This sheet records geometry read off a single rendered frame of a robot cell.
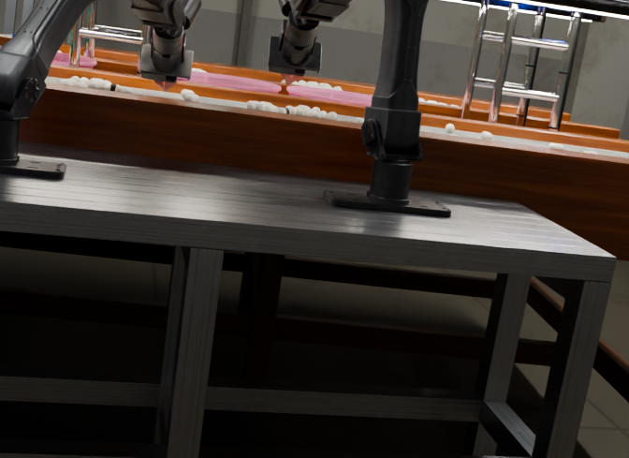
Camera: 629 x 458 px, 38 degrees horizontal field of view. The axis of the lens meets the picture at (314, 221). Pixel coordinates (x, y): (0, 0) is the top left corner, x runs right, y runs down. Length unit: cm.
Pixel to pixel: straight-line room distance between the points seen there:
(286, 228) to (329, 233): 6
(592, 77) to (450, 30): 77
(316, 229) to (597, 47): 378
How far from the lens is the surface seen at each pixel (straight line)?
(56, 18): 144
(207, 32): 450
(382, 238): 125
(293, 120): 161
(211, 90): 202
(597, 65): 492
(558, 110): 223
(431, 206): 147
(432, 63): 474
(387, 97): 142
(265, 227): 122
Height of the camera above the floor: 95
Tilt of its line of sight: 13 degrees down
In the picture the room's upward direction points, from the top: 8 degrees clockwise
